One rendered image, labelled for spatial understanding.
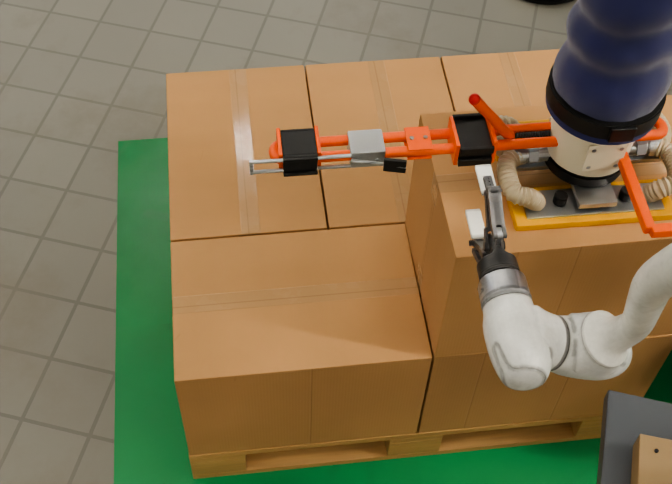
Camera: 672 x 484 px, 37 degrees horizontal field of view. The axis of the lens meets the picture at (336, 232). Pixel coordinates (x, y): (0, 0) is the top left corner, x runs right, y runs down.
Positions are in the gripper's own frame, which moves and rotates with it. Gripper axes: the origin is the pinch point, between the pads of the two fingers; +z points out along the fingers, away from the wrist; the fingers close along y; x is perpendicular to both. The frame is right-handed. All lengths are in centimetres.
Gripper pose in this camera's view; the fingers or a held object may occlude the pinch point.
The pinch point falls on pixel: (478, 192)
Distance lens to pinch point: 194.7
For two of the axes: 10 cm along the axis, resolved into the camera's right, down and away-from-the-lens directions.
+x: 9.9, -0.7, 0.9
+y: -0.3, 6.0, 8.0
